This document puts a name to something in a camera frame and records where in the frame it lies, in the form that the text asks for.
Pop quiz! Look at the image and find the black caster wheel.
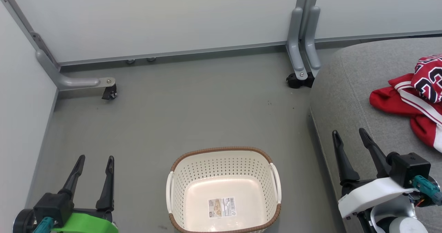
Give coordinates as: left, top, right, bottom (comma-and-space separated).
286, 72, 315, 89
102, 85, 118, 100

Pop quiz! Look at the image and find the black cable teal plug left arm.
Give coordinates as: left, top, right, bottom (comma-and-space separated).
33, 216, 56, 233

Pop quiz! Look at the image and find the grey partition support leg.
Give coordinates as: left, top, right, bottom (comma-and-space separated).
287, 7, 308, 81
304, 6, 321, 70
0, 0, 116, 91

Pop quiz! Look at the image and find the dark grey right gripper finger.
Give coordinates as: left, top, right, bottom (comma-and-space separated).
358, 128, 391, 178
332, 130, 360, 184

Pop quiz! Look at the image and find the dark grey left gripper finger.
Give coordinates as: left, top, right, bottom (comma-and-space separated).
96, 156, 115, 211
59, 155, 86, 197

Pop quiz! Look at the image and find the red garment with white trim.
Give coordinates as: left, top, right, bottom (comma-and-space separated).
369, 73, 442, 153

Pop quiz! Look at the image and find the grey fabric sofa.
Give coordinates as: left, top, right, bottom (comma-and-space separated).
310, 37, 442, 233

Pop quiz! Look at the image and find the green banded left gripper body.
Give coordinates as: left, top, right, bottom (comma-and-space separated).
13, 209, 118, 233

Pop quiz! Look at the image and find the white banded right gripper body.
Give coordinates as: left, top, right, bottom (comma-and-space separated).
338, 178, 429, 220

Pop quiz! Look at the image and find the paper label sticker in basket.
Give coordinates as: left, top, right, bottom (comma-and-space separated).
208, 197, 237, 219

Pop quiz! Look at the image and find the cream laundry basket brown rim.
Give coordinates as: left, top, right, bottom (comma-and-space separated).
166, 147, 282, 233

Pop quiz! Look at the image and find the red jersey with number print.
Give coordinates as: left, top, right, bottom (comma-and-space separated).
411, 54, 442, 104

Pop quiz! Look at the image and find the black cable teal plug arm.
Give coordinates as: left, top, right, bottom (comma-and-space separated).
413, 175, 442, 206
33, 216, 56, 233

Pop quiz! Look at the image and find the black cable teal plug right arm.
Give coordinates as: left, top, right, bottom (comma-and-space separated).
413, 175, 442, 206

